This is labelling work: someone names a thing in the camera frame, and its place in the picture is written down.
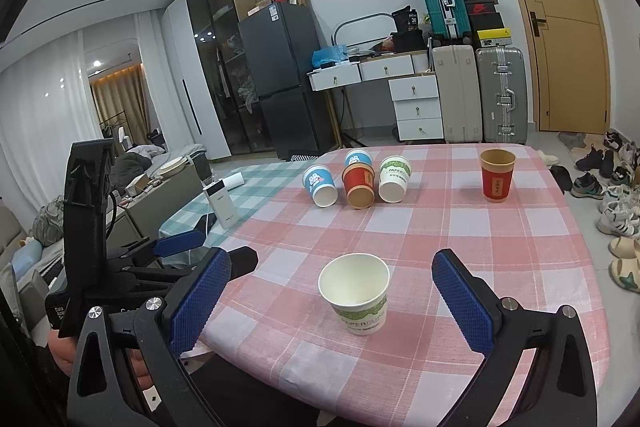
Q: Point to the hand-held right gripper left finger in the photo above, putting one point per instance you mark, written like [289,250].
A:
[200,299]

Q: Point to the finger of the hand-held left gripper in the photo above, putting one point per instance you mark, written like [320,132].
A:
[180,243]
[245,259]

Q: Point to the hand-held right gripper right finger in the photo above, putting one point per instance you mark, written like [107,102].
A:
[462,302]

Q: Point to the white cup green band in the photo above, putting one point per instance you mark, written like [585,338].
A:
[355,309]

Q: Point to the blue paper cup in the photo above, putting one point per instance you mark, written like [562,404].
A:
[357,158]
[317,181]

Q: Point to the red cup brown rim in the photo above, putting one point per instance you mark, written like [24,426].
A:
[497,184]

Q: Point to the red paper cup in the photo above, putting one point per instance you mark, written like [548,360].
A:
[357,179]

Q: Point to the white cup green print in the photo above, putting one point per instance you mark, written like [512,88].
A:
[395,172]

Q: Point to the person's left hand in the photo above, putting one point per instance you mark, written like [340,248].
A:
[62,354]

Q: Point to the white power bank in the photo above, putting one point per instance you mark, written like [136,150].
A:
[220,207]

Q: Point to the teal checked tablecloth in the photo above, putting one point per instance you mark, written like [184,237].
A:
[260,189]

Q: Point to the grey sofa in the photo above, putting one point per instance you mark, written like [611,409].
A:
[20,267]

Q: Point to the white bowl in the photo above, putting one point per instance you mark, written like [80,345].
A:
[174,166]

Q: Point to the pink checked tablecloth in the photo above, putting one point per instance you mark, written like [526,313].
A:
[425,232]

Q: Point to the white tissue pack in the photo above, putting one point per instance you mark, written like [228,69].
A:
[234,180]

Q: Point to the sheer white curtain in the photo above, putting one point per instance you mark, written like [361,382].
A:
[45,117]

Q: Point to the brown curtain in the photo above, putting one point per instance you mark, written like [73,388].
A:
[120,102]

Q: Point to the white wardrobe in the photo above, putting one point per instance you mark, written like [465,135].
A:
[185,72]

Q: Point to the row of shoes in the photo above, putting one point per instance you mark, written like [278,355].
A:
[617,217]

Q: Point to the dark glass cabinet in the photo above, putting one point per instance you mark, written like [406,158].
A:
[220,57]

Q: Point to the black fridge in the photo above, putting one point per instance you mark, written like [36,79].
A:
[285,72]

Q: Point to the silver suitcase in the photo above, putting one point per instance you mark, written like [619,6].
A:
[490,107]

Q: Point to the grey doormat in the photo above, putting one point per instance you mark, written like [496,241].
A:
[580,142]

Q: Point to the white drawer unit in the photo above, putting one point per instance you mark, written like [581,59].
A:
[417,107]

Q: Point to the beige suitcase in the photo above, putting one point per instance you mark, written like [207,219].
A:
[455,97]

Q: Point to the blue plastic bag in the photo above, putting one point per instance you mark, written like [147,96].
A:
[330,56]

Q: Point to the white desk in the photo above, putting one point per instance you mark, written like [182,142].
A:
[385,66]

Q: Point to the flat cardboard box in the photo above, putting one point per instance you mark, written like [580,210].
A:
[260,12]

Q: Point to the wooden door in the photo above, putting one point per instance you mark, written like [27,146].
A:
[565,72]

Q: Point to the yellow label shoe box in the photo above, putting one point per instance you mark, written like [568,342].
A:
[492,39]

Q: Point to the small black bag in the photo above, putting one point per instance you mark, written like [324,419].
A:
[405,19]

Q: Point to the grey metal arch frame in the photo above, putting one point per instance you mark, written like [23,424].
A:
[367,15]

